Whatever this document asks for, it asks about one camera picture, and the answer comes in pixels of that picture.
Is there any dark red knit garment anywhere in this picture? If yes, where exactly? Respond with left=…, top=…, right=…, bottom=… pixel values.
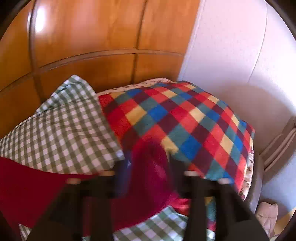
left=1, top=142, right=178, bottom=240

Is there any crumpled beige paper bag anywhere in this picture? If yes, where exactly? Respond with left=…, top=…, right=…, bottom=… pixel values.
left=255, top=202, right=278, bottom=238

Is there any multicolour checked fleece blanket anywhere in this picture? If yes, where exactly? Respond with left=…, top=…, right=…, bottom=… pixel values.
left=98, top=78, right=255, bottom=231

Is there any green white checked bedsheet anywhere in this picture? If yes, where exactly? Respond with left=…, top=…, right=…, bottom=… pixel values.
left=1, top=75, right=187, bottom=240

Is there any wooden wardrobe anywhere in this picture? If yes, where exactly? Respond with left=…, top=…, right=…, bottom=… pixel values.
left=1, top=1, right=200, bottom=136

